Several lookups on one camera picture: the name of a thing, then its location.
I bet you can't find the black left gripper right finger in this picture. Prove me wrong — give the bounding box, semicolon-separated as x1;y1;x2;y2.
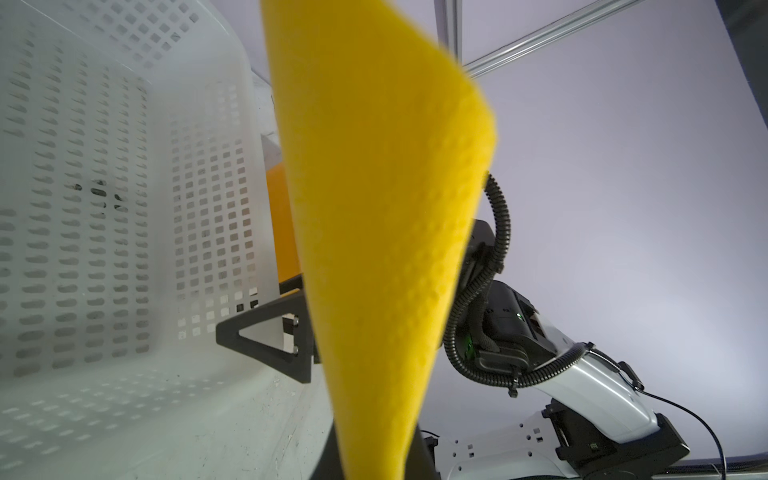
404;425;441;480

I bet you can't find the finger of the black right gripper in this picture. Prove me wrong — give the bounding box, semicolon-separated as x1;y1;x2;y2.
216;290;315;384

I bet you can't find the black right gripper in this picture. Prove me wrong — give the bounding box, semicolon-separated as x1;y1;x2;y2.
455;219;496;309

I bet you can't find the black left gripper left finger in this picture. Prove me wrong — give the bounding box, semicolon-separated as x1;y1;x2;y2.
310;424;345;480

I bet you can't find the yellow plastic tray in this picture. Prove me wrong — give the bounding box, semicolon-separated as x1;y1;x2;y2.
261;135;302;282

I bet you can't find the white perforated plastic basket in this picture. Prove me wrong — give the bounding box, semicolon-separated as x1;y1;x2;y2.
1;1;331;479

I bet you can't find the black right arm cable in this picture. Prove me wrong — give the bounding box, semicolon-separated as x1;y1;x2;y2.
442;173;728;480

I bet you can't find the aluminium frame post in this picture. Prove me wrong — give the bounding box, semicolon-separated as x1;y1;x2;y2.
433;0;640;79

